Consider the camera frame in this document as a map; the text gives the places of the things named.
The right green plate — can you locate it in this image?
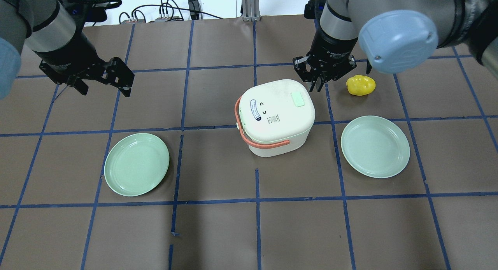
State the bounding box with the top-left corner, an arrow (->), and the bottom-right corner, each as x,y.
341,116 -> 410,179

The yellow bell pepper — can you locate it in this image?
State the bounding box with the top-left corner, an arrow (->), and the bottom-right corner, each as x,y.
346,75 -> 377,96

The black power adapter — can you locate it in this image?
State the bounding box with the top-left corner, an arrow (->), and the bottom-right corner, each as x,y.
188,0 -> 201,20

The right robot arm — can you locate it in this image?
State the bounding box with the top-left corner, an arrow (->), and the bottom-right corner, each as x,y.
293,0 -> 498,91

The white rice cooker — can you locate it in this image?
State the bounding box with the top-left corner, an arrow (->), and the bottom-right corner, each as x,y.
234,79 -> 316,157

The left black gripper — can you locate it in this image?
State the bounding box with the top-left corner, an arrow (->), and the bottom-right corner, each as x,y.
39,33 -> 135,98

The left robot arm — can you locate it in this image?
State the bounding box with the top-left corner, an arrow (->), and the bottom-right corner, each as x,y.
0,0 -> 135,98

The left green plate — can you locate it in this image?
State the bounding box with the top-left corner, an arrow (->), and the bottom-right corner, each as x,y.
104,132 -> 170,197

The aluminium frame post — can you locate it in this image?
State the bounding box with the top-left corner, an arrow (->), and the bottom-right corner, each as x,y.
242,0 -> 261,22

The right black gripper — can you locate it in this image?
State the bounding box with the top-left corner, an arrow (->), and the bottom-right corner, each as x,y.
292,31 -> 358,92

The black cables bundle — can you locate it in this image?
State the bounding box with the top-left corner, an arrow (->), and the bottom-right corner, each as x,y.
119,0 -> 234,25

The green plate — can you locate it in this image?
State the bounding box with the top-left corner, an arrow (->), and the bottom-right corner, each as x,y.
104,132 -> 170,197
341,116 -> 410,179

